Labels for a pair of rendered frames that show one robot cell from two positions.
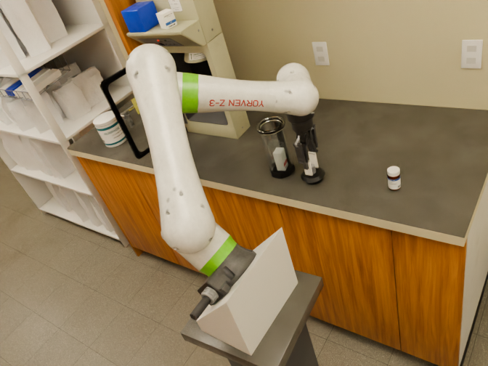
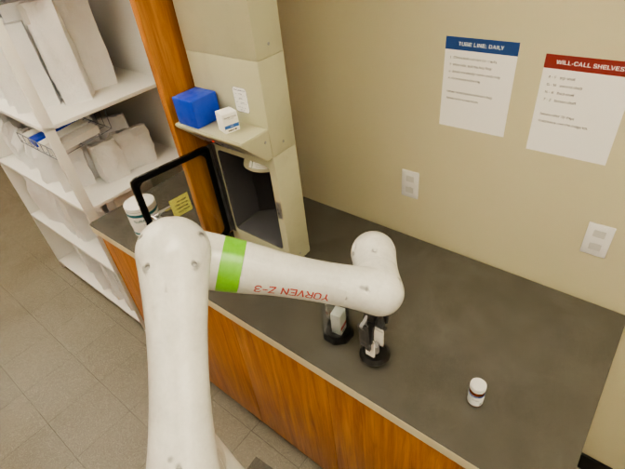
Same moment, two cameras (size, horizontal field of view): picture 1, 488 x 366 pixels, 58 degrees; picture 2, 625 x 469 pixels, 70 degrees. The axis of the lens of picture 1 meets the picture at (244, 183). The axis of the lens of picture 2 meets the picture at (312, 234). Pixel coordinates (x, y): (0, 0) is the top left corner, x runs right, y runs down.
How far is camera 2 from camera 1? 0.50 m
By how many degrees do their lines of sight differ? 2
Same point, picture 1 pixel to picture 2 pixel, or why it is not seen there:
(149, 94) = (161, 302)
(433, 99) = (535, 273)
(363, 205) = (432, 420)
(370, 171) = (446, 366)
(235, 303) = not seen: outside the picture
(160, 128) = (167, 357)
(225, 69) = (291, 187)
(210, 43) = (278, 158)
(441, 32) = (565, 205)
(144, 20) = (199, 115)
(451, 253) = not seen: outside the picture
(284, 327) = not seen: outside the picture
